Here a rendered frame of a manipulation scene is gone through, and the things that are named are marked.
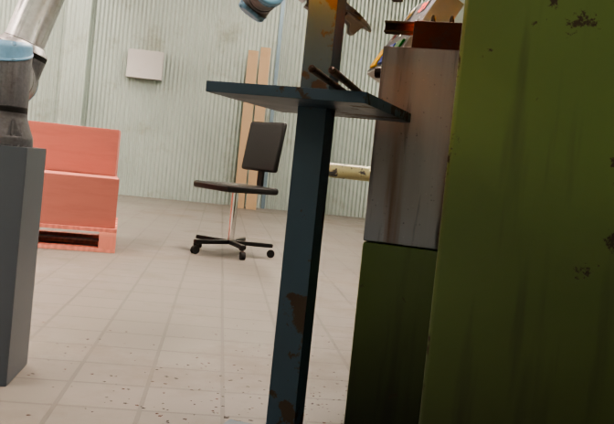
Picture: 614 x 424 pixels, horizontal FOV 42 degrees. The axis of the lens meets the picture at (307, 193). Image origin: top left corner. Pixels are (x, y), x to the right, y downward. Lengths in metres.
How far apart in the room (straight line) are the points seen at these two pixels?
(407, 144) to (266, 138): 3.52
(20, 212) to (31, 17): 0.57
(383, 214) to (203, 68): 8.83
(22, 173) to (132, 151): 8.49
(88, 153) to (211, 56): 5.57
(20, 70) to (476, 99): 1.18
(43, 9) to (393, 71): 1.03
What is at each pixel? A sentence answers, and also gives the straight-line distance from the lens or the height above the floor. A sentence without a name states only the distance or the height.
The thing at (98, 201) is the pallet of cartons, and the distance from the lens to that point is 4.81.
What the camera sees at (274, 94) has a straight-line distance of 1.42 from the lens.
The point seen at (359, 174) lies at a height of 0.61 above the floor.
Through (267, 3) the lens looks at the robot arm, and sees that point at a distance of 2.28.
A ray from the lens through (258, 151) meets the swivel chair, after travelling 5.33.
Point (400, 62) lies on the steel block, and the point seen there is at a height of 0.88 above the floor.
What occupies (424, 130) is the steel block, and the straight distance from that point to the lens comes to 1.82.
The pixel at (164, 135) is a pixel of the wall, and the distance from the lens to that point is 10.53.
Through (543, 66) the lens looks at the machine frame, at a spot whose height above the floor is 0.85.
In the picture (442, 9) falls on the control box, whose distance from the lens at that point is 2.51.
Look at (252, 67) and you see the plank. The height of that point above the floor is 1.79.
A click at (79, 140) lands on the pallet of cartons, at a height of 0.64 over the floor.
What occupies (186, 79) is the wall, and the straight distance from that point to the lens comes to 10.56.
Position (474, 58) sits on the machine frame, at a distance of 1.55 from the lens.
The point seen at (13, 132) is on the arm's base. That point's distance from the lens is 2.17.
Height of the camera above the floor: 0.63
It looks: 2 degrees down
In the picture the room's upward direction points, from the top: 6 degrees clockwise
